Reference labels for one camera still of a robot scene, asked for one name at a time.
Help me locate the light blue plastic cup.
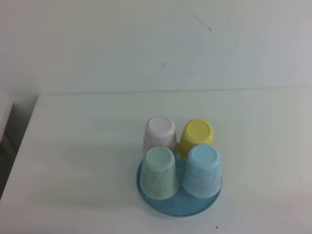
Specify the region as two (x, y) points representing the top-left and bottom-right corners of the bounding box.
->
(182, 144), (223, 198)

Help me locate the pale pink plastic cup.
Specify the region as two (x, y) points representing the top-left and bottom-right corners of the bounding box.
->
(142, 116), (177, 159)

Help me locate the yellow plastic cup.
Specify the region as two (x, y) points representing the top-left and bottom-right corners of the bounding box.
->
(179, 118), (215, 162)

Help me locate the mint green plastic cup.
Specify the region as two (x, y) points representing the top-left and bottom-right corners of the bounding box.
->
(139, 145), (178, 199)

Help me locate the blue round cup stand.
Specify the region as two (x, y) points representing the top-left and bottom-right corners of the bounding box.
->
(136, 142), (223, 217)

